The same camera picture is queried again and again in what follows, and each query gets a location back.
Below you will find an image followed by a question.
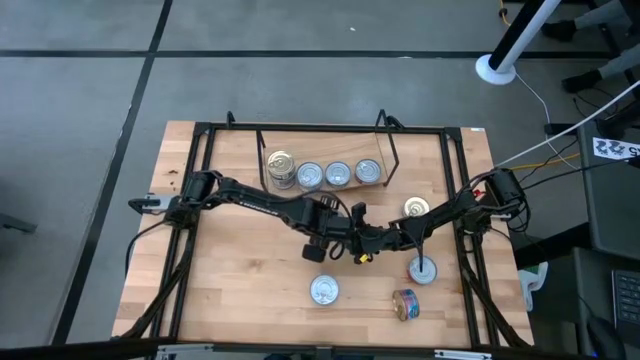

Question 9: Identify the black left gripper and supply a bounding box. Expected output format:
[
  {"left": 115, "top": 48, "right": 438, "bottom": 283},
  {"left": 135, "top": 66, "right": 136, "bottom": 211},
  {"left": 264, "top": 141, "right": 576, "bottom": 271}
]
[{"left": 319, "top": 196, "right": 359, "bottom": 246}]

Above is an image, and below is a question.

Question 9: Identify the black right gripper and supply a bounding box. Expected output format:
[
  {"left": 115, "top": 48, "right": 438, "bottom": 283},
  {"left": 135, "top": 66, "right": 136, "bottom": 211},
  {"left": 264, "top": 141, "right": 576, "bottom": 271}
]
[{"left": 351, "top": 202, "right": 404, "bottom": 254}]

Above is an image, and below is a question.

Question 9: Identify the green labelled tuna can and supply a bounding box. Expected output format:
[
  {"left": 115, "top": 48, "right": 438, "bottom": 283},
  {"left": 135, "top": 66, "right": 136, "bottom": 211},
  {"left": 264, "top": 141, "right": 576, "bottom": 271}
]
[
  {"left": 324, "top": 160, "right": 353, "bottom": 189},
  {"left": 309, "top": 273, "right": 341, "bottom": 307}
]

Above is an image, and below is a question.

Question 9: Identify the teal yellowfin tuna can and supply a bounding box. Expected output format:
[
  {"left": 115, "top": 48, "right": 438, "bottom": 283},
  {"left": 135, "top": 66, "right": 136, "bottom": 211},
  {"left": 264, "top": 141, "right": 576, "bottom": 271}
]
[{"left": 296, "top": 161, "right": 325, "bottom": 193}]

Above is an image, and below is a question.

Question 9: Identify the red albacore tuna can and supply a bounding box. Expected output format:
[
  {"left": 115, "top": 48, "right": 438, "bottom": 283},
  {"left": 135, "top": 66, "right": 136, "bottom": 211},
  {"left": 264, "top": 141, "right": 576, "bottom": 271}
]
[{"left": 354, "top": 158, "right": 383, "bottom": 185}]

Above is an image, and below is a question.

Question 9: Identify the white green plastic object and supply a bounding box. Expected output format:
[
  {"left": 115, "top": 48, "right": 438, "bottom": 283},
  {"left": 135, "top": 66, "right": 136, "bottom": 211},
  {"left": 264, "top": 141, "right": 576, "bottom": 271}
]
[{"left": 517, "top": 260, "right": 550, "bottom": 312}]

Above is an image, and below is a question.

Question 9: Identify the white pole with round base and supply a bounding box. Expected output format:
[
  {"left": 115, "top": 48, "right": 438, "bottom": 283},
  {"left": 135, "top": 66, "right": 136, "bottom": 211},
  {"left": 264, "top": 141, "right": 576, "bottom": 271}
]
[{"left": 473, "top": 0, "right": 562, "bottom": 86}]

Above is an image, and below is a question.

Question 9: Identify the black power strip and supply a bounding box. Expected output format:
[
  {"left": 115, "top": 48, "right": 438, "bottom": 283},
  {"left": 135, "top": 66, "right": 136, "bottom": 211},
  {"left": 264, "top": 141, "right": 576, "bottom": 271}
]
[{"left": 543, "top": 121, "right": 577, "bottom": 137}]

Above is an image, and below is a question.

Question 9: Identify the grey side desk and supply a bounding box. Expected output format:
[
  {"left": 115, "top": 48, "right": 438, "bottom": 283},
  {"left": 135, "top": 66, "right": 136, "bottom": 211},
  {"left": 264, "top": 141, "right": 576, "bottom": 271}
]
[{"left": 577, "top": 117, "right": 640, "bottom": 261}]

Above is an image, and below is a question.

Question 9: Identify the person's black shoe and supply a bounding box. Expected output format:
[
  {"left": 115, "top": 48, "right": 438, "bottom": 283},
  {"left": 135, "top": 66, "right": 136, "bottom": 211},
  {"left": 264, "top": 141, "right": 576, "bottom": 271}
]
[
  {"left": 540, "top": 18, "right": 579, "bottom": 42},
  {"left": 560, "top": 69, "right": 604, "bottom": 95}
]

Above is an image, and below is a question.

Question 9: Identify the printed white paper sheet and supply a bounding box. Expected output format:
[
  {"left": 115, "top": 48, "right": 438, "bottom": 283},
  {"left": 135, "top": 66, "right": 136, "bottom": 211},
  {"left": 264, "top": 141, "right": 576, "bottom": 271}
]
[{"left": 592, "top": 135, "right": 640, "bottom": 162}]

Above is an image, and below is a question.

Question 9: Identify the black computer mouse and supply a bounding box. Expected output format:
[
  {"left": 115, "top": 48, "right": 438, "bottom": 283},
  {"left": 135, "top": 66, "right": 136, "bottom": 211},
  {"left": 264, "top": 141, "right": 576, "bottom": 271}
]
[{"left": 585, "top": 315, "right": 627, "bottom": 360}]

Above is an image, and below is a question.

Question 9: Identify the black keyboard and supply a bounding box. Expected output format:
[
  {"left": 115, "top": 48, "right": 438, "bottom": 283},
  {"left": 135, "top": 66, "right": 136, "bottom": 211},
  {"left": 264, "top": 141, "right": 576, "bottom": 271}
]
[{"left": 611, "top": 268, "right": 640, "bottom": 342}]

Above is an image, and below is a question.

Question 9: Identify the person's leg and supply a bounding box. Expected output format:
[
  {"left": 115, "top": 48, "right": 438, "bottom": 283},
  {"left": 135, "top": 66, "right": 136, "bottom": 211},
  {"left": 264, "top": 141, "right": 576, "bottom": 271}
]
[
  {"left": 572, "top": 0, "right": 626, "bottom": 31},
  {"left": 597, "top": 42, "right": 640, "bottom": 81}
]

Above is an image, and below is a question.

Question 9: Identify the wooden shelf with black frame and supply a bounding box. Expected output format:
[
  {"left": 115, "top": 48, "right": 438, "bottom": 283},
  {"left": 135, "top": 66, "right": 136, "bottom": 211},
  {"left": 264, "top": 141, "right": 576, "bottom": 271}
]
[{"left": 255, "top": 128, "right": 402, "bottom": 195}]

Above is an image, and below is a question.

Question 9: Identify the black metal rig frame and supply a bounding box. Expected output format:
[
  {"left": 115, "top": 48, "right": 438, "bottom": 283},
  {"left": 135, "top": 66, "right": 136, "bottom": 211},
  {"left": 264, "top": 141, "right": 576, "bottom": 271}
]
[{"left": 112, "top": 121, "right": 534, "bottom": 351}]

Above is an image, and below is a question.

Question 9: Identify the silver corner bracket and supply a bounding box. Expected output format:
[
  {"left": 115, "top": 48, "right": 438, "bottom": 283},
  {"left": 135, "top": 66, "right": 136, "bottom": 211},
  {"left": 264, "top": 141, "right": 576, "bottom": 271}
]
[
  {"left": 433, "top": 348, "right": 494, "bottom": 360},
  {"left": 155, "top": 342, "right": 202, "bottom": 360}
]

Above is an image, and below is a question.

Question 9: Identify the black base cable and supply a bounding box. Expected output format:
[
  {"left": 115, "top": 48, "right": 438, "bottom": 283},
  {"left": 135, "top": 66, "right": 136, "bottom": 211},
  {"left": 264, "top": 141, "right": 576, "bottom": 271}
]
[{"left": 124, "top": 219, "right": 171, "bottom": 281}]

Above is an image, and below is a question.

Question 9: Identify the thin white cable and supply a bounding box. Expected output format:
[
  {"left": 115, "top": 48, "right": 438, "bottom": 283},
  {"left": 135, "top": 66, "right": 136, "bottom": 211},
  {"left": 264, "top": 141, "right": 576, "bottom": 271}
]
[{"left": 513, "top": 72, "right": 581, "bottom": 171}]

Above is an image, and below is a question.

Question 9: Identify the black power cable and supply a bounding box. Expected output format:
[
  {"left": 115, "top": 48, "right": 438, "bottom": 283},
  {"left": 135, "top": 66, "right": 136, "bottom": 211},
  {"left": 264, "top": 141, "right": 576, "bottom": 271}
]
[{"left": 519, "top": 149, "right": 640, "bottom": 194}]

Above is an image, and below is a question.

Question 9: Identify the thick white cable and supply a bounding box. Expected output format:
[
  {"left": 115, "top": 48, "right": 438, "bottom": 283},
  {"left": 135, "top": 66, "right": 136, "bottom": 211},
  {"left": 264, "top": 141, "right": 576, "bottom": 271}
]
[{"left": 493, "top": 79, "right": 640, "bottom": 169}]

